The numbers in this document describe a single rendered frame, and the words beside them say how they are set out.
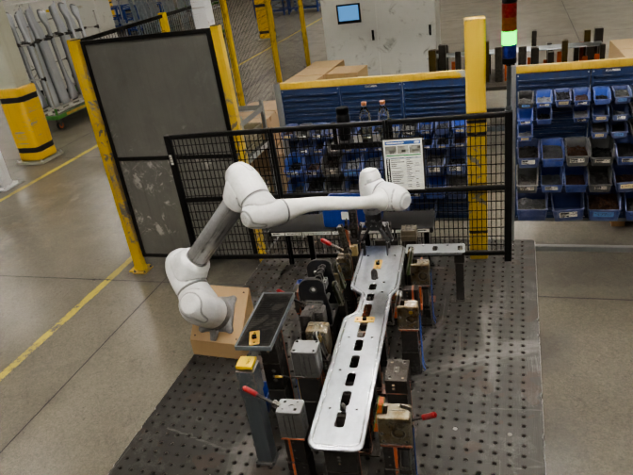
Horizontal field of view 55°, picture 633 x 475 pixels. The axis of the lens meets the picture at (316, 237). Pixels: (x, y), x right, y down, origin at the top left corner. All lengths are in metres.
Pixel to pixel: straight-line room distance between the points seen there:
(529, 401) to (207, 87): 3.12
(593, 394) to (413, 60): 6.26
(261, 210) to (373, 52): 6.90
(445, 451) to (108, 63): 3.74
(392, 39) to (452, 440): 7.26
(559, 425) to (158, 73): 3.52
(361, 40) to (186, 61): 4.87
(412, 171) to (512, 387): 1.27
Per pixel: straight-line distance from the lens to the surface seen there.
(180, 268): 2.86
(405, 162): 3.31
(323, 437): 2.08
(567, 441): 3.51
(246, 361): 2.19
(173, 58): 4.70
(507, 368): 2.78
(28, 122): 9.85
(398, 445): 2.11
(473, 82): 3.22
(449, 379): 2.72
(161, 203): 5.21
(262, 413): 2.30
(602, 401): 3.77
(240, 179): 2.51
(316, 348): 2.27
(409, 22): 9.02
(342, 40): 9.25
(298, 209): 2.52
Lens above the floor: 2.45
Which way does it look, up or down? 26 degrees down
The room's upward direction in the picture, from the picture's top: 8 degrees counter-clockwise
